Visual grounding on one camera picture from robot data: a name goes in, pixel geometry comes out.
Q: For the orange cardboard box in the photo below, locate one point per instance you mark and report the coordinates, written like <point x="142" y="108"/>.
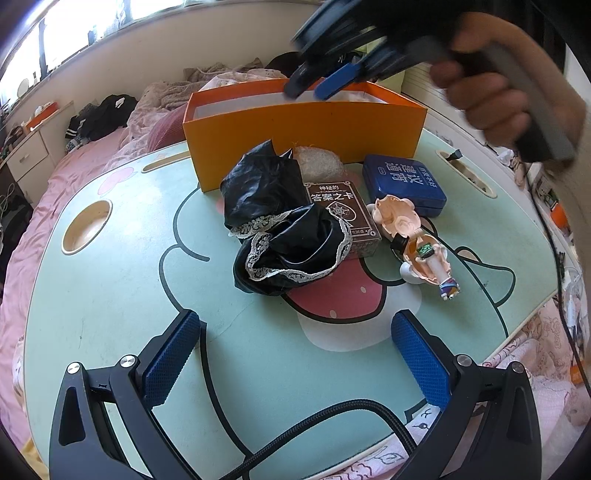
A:
<point x="223" y="123"/>

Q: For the anime doll figure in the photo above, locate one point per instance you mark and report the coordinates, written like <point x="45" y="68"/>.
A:
<point x="424" y="259"/>

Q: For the dark red pillow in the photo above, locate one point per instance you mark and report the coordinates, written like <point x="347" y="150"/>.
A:
<point x="167" y="130"/>

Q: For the black lace cloth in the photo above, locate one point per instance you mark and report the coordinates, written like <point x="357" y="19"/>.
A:
<point x="286" y="239"/>

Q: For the white drawer cabinet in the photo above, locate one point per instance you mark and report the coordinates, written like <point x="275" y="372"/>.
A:
<point x="33" y="161"/>

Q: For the brown card deck box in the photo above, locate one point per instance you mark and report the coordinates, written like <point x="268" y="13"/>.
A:
<point x="342" y="199"/>

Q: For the pink floral blanket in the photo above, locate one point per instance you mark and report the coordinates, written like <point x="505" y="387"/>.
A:
<point x="159" y="98"/>

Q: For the person's right hand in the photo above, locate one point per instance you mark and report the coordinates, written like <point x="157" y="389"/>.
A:
<point x="488" y="100"/>

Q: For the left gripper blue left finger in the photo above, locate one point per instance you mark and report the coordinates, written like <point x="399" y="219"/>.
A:
<point x="83" y="443"/>

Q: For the black striped clothes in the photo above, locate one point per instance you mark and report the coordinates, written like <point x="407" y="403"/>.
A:
<point x="94" y="122"/>

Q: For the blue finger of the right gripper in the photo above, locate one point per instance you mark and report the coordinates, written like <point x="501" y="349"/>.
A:
<point x="336" y="82"/>
<point x="309" y="74"/>

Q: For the white fluffy ball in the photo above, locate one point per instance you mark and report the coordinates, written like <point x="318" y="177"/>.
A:
<point x="319" y="165"/>

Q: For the black clothes pile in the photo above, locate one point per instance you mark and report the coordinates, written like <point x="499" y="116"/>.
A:
<point x="286" y="63"/>

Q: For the small black binder clip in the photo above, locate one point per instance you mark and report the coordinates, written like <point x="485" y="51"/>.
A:
<point x="457" y="154"/>

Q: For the blue tin case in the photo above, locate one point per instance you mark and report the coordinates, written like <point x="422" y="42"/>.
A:
<point x="404" y="178"/>

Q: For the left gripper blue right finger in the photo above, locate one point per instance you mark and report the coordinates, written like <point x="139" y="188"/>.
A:
<point x="488" y="425"/>

